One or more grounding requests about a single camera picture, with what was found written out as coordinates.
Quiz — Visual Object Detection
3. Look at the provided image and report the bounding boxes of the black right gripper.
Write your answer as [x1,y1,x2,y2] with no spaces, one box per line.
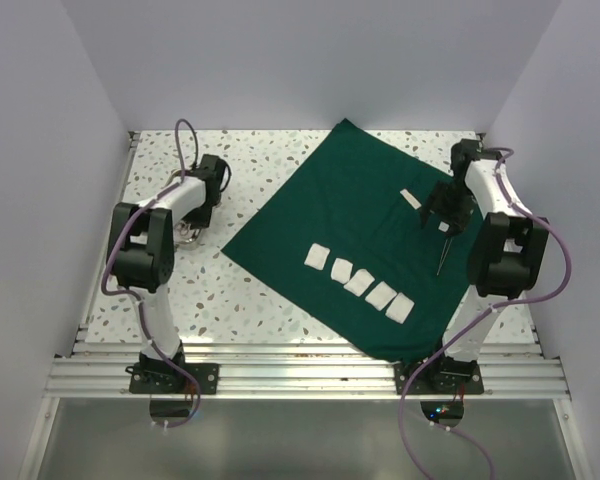
[421,179,478,239]

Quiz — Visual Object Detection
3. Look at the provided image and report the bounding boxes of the stainless steel instrument tray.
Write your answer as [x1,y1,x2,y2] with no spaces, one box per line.
[174,205,213,249]

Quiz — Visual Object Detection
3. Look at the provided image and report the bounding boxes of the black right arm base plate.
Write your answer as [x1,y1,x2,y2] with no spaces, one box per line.
[407,356,485,395]

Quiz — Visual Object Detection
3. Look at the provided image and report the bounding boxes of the white indicator strip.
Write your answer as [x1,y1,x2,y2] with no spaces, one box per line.
[400,189,421,210]

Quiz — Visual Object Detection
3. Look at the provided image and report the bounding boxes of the steel hemostat forceps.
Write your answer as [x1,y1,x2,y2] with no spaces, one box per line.
[174,222,191,239]

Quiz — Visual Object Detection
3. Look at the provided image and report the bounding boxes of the white gauze pad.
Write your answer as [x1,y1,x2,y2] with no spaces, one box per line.
[385,293,414,324]
[365,282,397,311]
[331,258,353,284]
[304,243,330,271]
[344,269,375,297]

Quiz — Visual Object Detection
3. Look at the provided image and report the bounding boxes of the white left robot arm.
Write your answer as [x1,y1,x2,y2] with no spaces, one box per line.
[101,154,232,393]

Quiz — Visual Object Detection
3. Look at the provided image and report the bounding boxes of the green surgical drape cloth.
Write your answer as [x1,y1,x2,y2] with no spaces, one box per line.
[223,121,483,363]

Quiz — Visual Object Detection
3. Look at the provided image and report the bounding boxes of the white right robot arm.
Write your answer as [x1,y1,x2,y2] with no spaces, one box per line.
[418,139,548,393]

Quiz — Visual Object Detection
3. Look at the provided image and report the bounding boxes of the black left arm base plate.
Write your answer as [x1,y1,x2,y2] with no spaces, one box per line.
[125,363,219,395]

